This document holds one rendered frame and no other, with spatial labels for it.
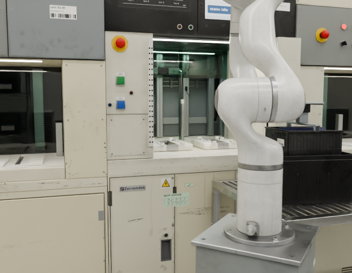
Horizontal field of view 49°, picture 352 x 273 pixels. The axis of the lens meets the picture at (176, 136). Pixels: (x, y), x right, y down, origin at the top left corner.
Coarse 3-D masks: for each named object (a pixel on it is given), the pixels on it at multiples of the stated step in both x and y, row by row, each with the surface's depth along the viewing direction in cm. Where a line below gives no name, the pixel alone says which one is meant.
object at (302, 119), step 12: (300, 120) 145; (276, 132) 145; (288, 132) 135; (300, 132) 134; (312, 132) 135; (324, 132) 137; (336, 132) 138; (288, 144) 135; (300, 144) 136; (312, 144) 137; (324, 144) 137; (336, 144) 138
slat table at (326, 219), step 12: (216, 180) 174; (228, 180) 174; (216, 192) 172; (228, 192) 157; (216, 204) 173; (312, 204) 136; (324, 204) 136; (336, 204) 139; (348, 204) 136; (216, 216) 174; (300, 216) 122; (312, 216) 122; (324, 216) 122; (336, 216) 123; (348, 216) 124
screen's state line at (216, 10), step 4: (208, 8) 168; (212, 8) 169; (216, 8) 169; (220, 8) 170; (224, 8) 170; (228, 8) 171; (208, 12) 169; (212, 12) 169; (216, 12) 170; (220, 12) 170; (224, 12) 171; (228, 12) 171
